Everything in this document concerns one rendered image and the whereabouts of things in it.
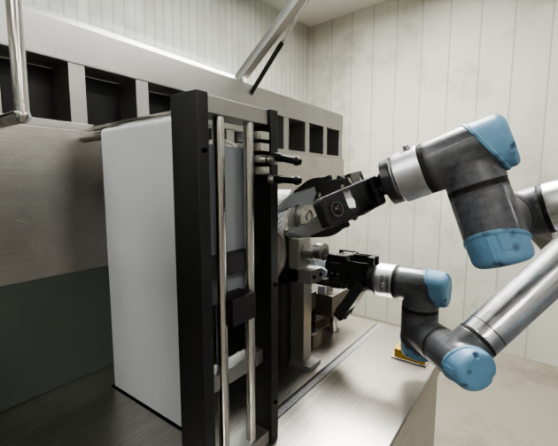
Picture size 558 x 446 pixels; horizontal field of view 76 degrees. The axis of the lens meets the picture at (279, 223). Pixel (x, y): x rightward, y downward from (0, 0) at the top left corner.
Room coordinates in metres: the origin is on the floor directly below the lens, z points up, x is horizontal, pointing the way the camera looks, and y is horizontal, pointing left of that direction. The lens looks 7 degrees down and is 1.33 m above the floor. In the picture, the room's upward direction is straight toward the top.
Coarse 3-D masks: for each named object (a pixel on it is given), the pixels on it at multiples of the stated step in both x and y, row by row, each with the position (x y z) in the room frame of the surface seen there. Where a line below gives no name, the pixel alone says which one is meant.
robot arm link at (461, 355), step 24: (552, 240) 0.67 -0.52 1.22; (528, 264) 0.65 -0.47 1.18; (552, 264) 0.62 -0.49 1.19; (504, 288) 0.64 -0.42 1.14; (528, 288) 0.61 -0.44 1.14; (552, 288) 0.61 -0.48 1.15; (480, 312) 0.63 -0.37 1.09; (504, 312) 0.60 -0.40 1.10; (528, 312) 0.60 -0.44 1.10; (432, 336) 0.65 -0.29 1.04; (456, 336) 0.61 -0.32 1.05; (480, 336) 0.60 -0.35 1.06; (504, 336) 0.59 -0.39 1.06; (432, 360) 0.63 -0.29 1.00; (456, 360) 0.57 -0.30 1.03; (480, 360) 0.56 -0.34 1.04; (480, 384) 0.56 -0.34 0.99
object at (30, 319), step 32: (0, 288) 0.64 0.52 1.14; (32, 288) 0.68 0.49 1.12; (64, 288) 0.73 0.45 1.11; (96, 288) 0.78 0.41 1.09; (0, 320) 0.64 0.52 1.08; (32, 320) 0.68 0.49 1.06; (64, 320) 0.72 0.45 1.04; (96, 320) 0.78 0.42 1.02; (0, 352) 0.63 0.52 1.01; (32, 352) 0.67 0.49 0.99; (64, 352) 0.72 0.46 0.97; (96, 352) 0.77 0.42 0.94; (0, 384) 0.63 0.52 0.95; (32, 384) 0.67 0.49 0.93; (64, 384) 0.72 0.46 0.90
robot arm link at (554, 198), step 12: (516, 192) 0.55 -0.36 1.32; (528, 192) 0.53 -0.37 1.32; (540, 192) 0.52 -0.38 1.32; (552, 192) 0.50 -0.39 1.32; (528, 204) 0.51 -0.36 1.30; (540, 204) 0.51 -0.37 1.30; (552, 204) 0.50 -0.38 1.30; (540, 216) 0.51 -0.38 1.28; (552, 216) 0.50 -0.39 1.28; (540, 228) 0.51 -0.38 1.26; (552, 228) 0.51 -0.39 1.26
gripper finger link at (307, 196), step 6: (300, 192) 0.60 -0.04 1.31; (306, 192) 0.59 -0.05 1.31; (312, 192) 0.59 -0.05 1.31; (288, 198) 0.61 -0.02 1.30; (294, 198) 0.61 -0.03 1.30; (300, 198) 0.60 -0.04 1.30; (306, 198) 0.59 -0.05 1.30; (312, 198) 0.59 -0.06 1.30; (282, 204) 0.62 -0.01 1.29; (288, 204) 0.61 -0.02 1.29; (294, 204) 0.61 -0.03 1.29; (306, 204) 0.60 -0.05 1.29; (282, 210) 0.62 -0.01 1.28
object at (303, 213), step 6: (300, 204) 0.83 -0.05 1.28; (312, 204) 0.85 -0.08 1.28; (300, 210) 0.81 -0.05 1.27; (306, 210) 0.83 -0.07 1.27; (312, 210) 0.85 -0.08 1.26; (294, 216) 0.82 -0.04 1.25; (300, 216) 0.81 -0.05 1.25; (306, 216) 0.83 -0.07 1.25; (312, 216) 0.85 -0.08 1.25; (294, 222) 0.82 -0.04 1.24; (300, 222) 0.81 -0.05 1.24; (306, 222) 0.84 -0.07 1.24
